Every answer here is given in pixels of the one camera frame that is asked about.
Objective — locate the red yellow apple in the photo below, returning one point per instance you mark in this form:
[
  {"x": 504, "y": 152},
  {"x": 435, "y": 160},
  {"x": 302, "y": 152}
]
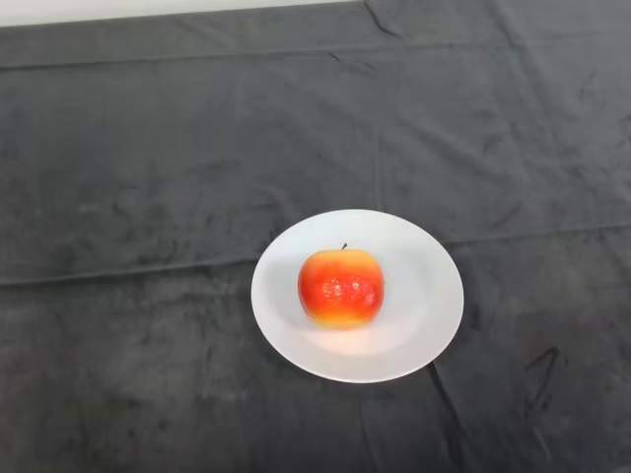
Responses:
[{"x": 341, "y": 288}]

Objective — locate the round white plate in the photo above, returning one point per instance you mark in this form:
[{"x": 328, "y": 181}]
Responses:
[{"x": 419, "y": 295}]

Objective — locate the black cloth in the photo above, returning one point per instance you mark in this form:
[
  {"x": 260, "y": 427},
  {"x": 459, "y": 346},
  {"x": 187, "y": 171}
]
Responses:
[{"x": 148, "y": 148}]

